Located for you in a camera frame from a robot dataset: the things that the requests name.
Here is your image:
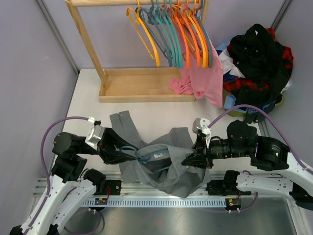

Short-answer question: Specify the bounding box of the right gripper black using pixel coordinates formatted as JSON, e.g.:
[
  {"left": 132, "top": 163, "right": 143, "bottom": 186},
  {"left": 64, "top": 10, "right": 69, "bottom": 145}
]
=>
[{"left": 181, "top": 132, "right": 250, "bottom": 168}]

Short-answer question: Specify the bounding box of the wooden clothes rack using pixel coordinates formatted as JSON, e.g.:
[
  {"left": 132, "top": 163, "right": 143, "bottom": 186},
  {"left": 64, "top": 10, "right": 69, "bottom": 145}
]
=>
[{"left": 66, "top": 0, "right": 195, "bottom": 103}]

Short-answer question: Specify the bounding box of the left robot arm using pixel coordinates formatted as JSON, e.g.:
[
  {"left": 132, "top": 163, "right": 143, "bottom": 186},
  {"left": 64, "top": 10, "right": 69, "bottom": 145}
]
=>
[{"left": 10, "top": 125, "right": 137, "bottom": 235}]

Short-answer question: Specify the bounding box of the white shirt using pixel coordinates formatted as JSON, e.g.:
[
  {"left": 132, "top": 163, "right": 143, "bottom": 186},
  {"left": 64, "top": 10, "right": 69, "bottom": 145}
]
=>
[{"left": 219, "top": 49, "right": 245, "bottom": 78}]

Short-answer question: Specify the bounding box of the purple cable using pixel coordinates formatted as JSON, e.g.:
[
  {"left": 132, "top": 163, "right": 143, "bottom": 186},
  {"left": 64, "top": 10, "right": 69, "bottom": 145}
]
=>
[
  {"left": 207, "top": 104, "right": 313, "bottom": 213},
  {"left": 14, "top": 116, "right": 106, "bottom": 235}
]

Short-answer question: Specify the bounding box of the yellow orange plastic hanger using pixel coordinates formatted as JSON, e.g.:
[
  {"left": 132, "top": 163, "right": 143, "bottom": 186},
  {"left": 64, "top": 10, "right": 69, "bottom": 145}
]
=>
[{"left": 126, "top": 0, "right": 161, "bottom": 67}]

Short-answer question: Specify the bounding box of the pink shirt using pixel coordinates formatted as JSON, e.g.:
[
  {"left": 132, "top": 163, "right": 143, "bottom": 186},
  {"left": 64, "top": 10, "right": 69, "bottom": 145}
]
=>
[{"left": 169, "top": 47, "right": 224, "bottom": 108}]

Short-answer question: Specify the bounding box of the light blue shirt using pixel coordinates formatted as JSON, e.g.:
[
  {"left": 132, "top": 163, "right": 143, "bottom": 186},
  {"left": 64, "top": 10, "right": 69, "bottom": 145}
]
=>
[{"left": 224, "top": 95, "right": 246, "bottom": 113}]

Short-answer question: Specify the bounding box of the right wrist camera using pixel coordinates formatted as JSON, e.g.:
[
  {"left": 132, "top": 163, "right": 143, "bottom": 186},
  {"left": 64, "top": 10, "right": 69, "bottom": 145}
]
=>
[{"left": 192, "top": 118, "right": 212, "bottom": 148}]

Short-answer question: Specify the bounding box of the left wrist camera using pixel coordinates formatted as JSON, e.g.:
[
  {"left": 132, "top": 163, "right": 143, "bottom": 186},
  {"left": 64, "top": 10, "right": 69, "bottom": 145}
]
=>
[{"left": 85, "top": 117, "right": 105, "bottom": 150}]

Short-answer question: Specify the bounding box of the red black plaid shirt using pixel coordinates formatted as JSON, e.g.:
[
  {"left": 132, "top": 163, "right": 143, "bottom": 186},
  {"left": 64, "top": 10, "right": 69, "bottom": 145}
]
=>
[{"left": 223, "top": 28, "right": 294, "bottom": 93}]

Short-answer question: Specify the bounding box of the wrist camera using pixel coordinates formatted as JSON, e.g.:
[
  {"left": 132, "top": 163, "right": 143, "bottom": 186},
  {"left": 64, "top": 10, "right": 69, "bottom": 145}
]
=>
[
  {"left": 85, "top": 117, "right": 105, "bottom": 150},
  {"left": 192, "top": 118, "right": 212, "bottom": 148}
]

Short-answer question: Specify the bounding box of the grey blue plastic hanger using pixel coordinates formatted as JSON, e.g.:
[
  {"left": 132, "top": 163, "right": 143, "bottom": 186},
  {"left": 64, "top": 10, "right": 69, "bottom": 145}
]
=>
[{"left": 119, "top": 144, "right": 172, "bottom": 178}]

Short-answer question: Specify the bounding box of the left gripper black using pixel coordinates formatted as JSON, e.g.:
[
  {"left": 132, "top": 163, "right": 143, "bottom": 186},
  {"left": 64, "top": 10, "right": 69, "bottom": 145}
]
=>
[{"left": 77, "top": 127, "right": 138, "bottom": 164}]

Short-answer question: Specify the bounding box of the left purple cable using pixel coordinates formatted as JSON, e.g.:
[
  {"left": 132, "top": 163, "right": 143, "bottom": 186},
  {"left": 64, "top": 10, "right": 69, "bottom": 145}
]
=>
[{"left": 14, "top": 116, "right": 106, "bottom": 235}]

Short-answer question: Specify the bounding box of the teal plastic hanger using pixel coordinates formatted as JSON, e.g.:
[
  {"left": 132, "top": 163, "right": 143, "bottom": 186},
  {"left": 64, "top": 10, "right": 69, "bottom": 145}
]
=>
[{"left": 138, "top": 7, "right": 173, "bottom": 67}]

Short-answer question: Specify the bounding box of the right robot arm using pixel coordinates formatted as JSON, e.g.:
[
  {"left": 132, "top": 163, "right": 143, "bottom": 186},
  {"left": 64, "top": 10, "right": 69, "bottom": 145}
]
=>
[{"left": 181, "top": 118, "right": 313, "bottom": 211}]

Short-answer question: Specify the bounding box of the grey shirt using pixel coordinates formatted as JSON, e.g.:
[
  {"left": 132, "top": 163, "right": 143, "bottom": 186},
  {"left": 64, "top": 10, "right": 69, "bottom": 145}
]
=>
[{"left": 110, "top": 111, "right": 212, "bottom": 198}]

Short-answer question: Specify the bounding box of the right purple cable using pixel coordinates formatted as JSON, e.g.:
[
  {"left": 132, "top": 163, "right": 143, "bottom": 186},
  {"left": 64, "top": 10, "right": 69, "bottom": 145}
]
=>
[{"left": 207, "top": 104, "right": 313, "bottom": 213}]

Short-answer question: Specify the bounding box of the olive green laundry basket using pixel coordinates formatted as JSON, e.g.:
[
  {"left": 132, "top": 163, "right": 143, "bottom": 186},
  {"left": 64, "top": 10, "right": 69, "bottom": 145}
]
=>
[{"left": 228, "top": 95, "right": 283, "bottom": 117}]

